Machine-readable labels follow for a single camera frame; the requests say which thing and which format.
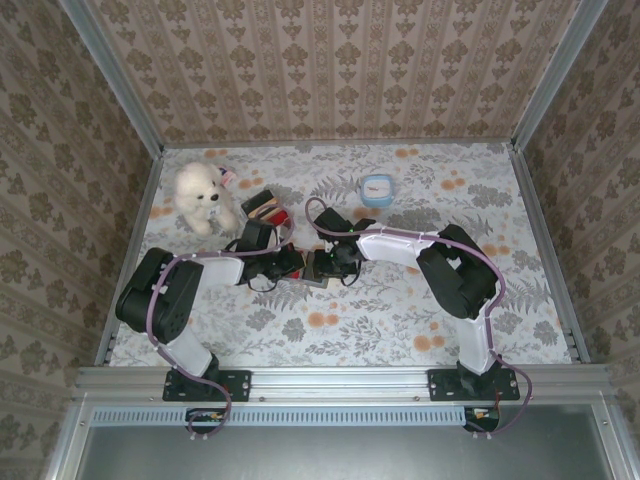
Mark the tan card with black stripe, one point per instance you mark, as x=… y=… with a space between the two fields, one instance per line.
x=262 y=212

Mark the aluminium table side rail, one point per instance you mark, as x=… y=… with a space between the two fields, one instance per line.
x=546 y=250
x=131 y=250

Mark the aluminium table end rail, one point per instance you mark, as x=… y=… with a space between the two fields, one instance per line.
x=340 y=145

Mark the light blue round container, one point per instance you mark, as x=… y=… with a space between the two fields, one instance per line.
x=377 y=200

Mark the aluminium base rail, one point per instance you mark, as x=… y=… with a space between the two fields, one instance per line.
x=340 y=382

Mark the grey metal card holder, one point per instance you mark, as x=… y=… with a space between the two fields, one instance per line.
x=311 y=265

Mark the floral patterned table mat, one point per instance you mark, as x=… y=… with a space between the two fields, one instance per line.
x=350 y=325

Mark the clear acrylic box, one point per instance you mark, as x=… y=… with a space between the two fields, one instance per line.
x=246 y=214

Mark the black block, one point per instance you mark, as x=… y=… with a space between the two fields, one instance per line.
x=257 y=199

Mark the aluminium frame post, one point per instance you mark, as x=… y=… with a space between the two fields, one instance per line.
x=556 y=75
x=117 y=75

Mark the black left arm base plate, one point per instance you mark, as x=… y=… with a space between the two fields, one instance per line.
x=235 y=385

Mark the pink and white plush tag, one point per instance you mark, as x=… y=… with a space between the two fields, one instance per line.
x=228 y=177

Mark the white plush dog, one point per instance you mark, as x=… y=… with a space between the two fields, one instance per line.
x=197 y=185

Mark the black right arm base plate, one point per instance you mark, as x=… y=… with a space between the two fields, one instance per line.
x=440 y=385

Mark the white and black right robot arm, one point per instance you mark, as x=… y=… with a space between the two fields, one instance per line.
x=385 y=247

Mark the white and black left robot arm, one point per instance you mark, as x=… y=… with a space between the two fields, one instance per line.
x=220 y=270

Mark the grey steel panel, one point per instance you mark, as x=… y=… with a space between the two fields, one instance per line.
x=340 y=455

